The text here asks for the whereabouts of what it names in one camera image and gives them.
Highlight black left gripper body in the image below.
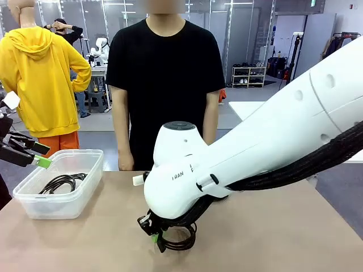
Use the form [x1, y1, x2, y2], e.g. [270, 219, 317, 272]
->
[0, 116, 14, 143]

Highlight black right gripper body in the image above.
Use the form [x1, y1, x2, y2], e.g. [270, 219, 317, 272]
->
[137, 209, 161, 236]

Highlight thin black USB cable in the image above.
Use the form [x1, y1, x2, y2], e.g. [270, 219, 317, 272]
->
[158, 222, 197, 252]

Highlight thick black power cord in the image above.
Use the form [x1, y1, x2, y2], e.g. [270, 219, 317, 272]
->
[39, 173, 88, 195]

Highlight person left forearm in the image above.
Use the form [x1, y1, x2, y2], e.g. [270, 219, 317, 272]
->
[201, 118, 218, 146]

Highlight person right forearm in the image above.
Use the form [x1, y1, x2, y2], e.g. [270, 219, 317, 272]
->
[111, 118, 132, 152]

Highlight person right hand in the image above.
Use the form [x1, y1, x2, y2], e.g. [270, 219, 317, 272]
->
[117, 149, 135, 172]

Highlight orange pants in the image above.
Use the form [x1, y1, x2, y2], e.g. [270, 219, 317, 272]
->
[37, 131, 81, 159]

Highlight yellow hoodie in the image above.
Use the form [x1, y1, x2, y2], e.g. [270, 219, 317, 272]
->
[0, 27, 92, 138]

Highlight clear plastic storage container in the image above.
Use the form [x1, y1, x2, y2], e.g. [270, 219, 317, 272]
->
[12, 149, 105, 220]

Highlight grey step stool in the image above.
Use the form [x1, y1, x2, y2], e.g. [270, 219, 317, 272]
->
[87, 91, 108, 113]

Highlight background person in black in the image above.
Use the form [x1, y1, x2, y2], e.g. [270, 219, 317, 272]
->
[43, 18, 91, 118]

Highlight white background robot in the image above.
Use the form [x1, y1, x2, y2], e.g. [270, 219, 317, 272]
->
[87, 36, 110, 67]

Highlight person in black t-shirt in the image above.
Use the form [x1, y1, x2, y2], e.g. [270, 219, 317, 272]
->
[105, 12, 226, 172]

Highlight white table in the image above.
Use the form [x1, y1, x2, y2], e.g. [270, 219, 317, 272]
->
[228, 101, 363, 188]

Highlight wooden shoe rack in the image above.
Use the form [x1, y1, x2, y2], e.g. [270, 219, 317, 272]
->
[231, 66, 267, 89]

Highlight black luggage bags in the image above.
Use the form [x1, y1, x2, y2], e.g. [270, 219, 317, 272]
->
[267, 56, 288, 79]

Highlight grey partition panel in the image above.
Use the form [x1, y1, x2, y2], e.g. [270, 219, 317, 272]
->
[293, 12, 337, 75]

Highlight black clothes rack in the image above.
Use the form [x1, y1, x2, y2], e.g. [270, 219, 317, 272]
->
[322, 32, 358, 59]

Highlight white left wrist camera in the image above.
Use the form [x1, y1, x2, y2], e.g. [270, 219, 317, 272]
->
[3, 91, 22, 110]

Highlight black left arm cable harness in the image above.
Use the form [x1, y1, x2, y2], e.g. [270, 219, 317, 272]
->
[0, 172, 13, 211]

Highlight black arm cable harness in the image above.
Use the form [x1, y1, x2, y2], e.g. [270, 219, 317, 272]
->
[0, 172, 13, 211]
[147, 120, 363, 228]

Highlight black right arm cable harness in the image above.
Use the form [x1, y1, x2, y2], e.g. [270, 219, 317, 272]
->
[147, 120, 363, 228]

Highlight black camera pole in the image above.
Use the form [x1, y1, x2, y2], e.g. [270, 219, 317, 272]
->
[283, 32, 305, 86]

